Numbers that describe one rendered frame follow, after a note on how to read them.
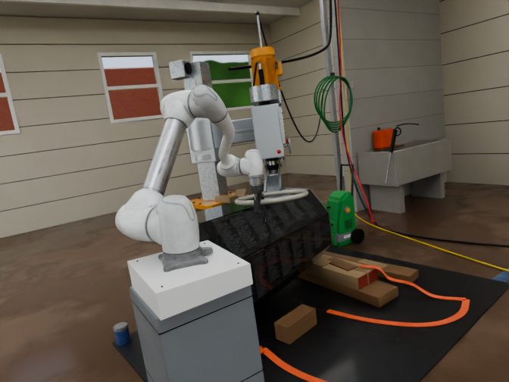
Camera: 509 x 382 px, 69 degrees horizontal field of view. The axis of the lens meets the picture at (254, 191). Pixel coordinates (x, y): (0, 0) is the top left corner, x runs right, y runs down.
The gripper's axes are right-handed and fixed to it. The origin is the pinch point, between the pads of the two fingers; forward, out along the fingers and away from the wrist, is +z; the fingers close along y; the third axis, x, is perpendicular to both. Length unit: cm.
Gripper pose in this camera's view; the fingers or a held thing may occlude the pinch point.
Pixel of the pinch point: (261, 217)
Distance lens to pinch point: 225.0
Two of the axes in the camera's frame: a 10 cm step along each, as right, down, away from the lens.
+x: -9.3, 0.8, 3.6
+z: 1.3, 9.9, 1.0
